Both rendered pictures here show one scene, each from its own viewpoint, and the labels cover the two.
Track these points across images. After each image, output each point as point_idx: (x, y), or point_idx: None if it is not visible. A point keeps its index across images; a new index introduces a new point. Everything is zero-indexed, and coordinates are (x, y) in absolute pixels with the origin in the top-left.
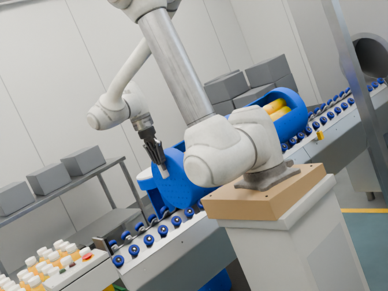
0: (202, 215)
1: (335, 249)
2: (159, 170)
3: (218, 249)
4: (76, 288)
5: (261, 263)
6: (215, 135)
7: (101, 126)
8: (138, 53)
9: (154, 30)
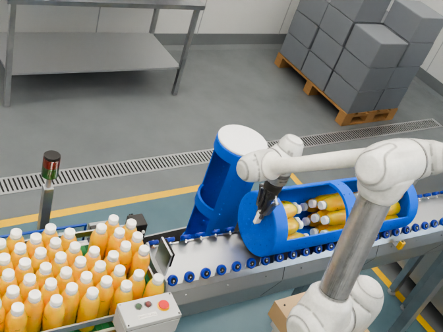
0: (259, 270)
1: None
2: (254, 205)
3: (246, 294)
4: (142, 331)
5: None
6: (334, 323)
7: (246, 181)
8: (332, 164)
9: (367, 219)
